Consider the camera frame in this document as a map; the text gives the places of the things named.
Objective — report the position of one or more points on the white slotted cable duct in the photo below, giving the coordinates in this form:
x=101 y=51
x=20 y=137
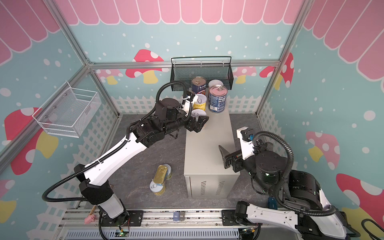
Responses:
x=173 y=234

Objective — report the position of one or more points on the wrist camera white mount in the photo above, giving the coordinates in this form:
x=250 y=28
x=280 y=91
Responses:
x=188 y=102
x=246 y=136

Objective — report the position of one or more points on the gold rectangular spam tin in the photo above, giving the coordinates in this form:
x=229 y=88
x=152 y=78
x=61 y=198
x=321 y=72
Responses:
x=161 y=174

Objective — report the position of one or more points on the blue label tin can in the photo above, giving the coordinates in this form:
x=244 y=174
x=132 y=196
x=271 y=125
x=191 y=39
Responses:
x=217 y=98

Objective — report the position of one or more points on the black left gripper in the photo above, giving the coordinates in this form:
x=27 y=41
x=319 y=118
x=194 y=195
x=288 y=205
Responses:
x=191 y=127

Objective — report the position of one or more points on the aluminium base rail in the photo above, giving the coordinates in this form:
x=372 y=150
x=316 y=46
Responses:
x=204 y=218

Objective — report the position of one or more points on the teal object on floor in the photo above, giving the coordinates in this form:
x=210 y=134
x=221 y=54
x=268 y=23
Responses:
x=272 y=203

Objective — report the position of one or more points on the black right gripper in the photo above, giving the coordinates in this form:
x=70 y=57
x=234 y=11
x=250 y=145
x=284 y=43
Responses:
x=233 y=160

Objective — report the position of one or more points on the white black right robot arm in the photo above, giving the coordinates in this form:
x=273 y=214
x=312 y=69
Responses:
x=297 y=202

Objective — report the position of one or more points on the pink object on rail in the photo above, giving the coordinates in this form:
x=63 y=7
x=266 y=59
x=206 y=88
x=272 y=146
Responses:
x=89 y=219

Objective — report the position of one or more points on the black wire mesh basket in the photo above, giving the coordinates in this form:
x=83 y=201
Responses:
x=184 y=69

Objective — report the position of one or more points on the small blue device on rail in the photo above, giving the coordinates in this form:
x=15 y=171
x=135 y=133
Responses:
x=178 y=216

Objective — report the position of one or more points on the orange green plastic-lid can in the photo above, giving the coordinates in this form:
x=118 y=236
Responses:
x=213 y=83

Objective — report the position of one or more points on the grey metal cabinet counter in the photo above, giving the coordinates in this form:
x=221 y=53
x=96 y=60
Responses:
x=204 y=172

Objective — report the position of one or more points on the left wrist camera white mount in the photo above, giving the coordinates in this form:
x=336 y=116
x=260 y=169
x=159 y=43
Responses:
x=188 y=102

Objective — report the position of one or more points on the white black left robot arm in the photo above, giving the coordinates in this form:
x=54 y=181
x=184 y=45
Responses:
x=169 y=117

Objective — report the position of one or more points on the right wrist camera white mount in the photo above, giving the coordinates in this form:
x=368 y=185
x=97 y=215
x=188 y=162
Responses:
x=246 y=136

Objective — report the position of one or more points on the white wire mesh basket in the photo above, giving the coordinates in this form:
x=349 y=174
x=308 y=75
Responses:
x=68 y=112

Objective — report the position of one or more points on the dark blue red label can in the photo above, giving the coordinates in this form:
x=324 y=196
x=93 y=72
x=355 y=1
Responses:
x=199 y=85

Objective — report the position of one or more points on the green can white lid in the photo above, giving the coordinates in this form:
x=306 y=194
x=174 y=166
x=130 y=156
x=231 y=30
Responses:
x=169 y=171

